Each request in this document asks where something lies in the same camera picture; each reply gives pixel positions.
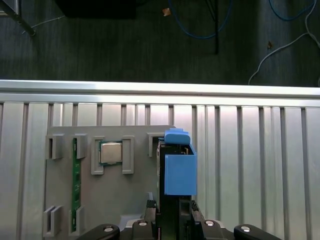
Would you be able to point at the hard disk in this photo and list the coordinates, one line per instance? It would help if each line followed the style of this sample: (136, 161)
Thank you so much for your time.
(180, 175)

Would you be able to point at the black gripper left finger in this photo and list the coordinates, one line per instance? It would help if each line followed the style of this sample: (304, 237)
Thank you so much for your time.
(150, 225)

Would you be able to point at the metal table leg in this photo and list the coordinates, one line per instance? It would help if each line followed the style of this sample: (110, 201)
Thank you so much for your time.
(22, 23)

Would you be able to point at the black box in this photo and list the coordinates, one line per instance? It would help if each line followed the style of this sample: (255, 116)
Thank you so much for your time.
(95, 8)

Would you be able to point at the green RAM stick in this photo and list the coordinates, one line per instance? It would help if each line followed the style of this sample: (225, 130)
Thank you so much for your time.
(77, 185)

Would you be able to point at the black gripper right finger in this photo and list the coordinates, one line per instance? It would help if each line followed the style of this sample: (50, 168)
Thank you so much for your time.
(200, 227)

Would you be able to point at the grey parts rack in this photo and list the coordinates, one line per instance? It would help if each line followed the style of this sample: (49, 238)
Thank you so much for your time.
(112, 195)

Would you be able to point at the silver CPU chip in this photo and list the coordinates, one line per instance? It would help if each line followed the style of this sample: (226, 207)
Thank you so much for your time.
(111, 153)

